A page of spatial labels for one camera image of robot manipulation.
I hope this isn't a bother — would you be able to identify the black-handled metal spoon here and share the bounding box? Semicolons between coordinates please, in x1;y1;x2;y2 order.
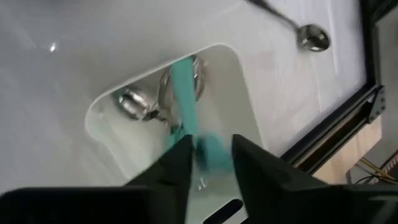
245;0;331;53

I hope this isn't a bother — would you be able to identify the yellow cable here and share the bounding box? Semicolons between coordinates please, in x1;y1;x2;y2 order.
357;156;398;182

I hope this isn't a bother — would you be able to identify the white plastic bin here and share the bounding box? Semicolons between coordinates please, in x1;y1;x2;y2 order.
84;42;265;224

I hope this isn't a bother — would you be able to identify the black aluminium table frame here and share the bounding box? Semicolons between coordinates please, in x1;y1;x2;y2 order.
279;0;388;175

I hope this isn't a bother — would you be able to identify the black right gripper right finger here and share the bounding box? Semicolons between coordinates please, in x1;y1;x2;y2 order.
231;134;343;224

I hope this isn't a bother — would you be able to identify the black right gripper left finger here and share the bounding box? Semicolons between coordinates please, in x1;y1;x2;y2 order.
124;134;194;224

